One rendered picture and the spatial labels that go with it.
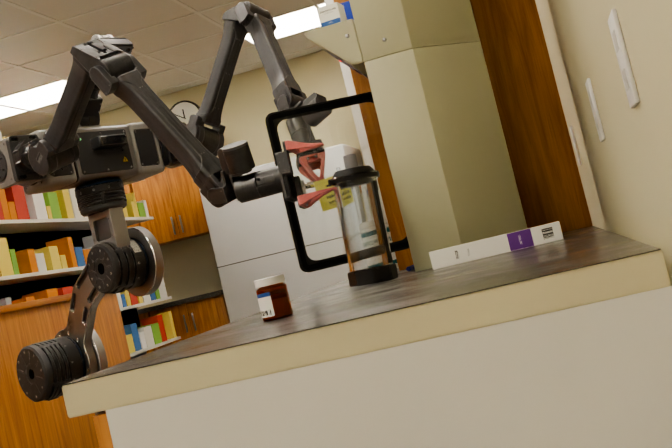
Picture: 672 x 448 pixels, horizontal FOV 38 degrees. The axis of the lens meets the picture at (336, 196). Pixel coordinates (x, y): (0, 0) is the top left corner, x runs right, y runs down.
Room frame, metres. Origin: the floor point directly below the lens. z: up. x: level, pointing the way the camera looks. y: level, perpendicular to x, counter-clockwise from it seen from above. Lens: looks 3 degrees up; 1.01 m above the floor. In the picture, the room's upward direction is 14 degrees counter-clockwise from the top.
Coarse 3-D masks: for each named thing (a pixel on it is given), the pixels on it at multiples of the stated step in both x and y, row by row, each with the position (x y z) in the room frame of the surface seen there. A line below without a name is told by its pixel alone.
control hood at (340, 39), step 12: (336, 24) 2.14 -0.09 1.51; (348, 24) 2.14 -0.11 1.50; (312, 36) 2.15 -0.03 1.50; (324, 36) 2.15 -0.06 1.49; (336, 36) 2.14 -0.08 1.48; (348, 36) 2.14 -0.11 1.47; (324, 48) 2.16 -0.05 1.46; (336, 48) 2.15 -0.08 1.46; (348, 48) 2.14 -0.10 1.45; (360, 48) 2.14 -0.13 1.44; (348, 60) 2.14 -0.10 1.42; (360, 60) 2.14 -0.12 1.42
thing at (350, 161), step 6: (348, 156) 2.04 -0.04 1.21; (354, 156) 2.04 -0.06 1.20; (348, 162) 2.04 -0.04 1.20; (354, 162) 2.04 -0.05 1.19; (348, 168) 2.02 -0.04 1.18; (354, 168) 2.01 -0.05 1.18; (360, 168) 2.02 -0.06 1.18; (366, 168) 2.02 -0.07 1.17; (372, 168) 2.04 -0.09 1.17; (336, 174) 2.03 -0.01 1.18; (342, 174) 2.01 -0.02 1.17; (348, 174) 2.01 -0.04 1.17
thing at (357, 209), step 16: (336, 192) 2.03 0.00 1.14; (352, 192) 2.01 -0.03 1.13; (368, 192) 2.01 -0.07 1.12; (352, 208) 2.01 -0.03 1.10; (368, 208) 2.01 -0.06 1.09; (352, 224) 2.01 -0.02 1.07; (368, 224) 2.01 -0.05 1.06; (352, 240) 2.02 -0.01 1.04; (368, 240) 2.01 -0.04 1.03; (352, 256) 2.02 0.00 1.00; (368, 256) 2.01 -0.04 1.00; (384, 256) 2.02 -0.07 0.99
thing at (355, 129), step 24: (288, 120) 2.40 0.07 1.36; (312, 120) 2.41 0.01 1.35; (336, 120) 2.42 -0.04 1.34; (360, 120) 2.43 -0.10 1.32; (336, 144) 2.41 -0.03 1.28; (360, 144) 2.42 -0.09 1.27; (312, 168) 2.40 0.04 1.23; (336, 168) 2.41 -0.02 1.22; (384, 168) 2.43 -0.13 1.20; (384, 192) 2.43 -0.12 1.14; (312, 216) 2.40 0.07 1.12; (336, 216) 2.41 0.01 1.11; (384, 216) 2.43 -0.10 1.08; (312, 240) 2.39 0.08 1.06; (336, 240) 2.40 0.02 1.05
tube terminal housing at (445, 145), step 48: (384, 0) 2.12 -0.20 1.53; (432, 0) 2.16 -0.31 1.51; (384, 48) 2.13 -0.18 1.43; (432, 48) 2.14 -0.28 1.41; (480, 48) 2.22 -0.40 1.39; (384, 96) 2.13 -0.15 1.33; (432, 96) 2.13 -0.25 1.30; (480, 96) 2.20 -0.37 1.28; (384, 144) 2.14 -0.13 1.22; (432, 144) 2.12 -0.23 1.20; (480, 144) 2.18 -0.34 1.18; (432, 192) 2.12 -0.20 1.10; (480, 192) 2.16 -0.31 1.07; (432, 240) 2.13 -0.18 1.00
